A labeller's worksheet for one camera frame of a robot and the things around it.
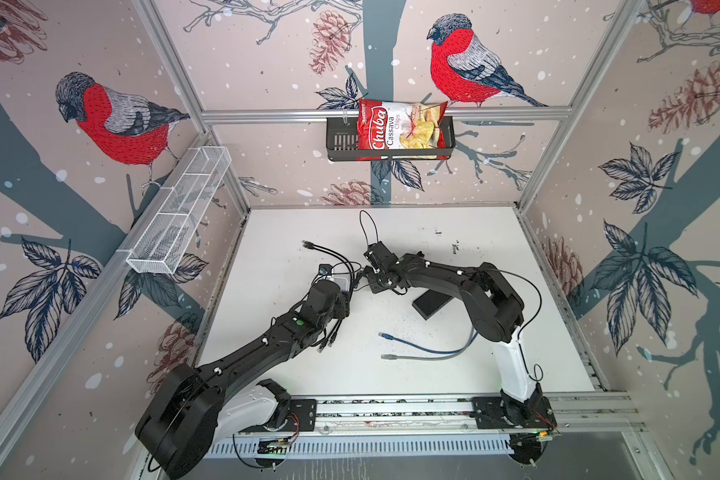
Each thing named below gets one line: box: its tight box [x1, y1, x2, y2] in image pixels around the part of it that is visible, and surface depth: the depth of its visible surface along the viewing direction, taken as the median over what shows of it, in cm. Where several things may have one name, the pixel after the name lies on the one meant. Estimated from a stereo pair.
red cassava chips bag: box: [357, 99, 449, 161], surface depth 90 cm
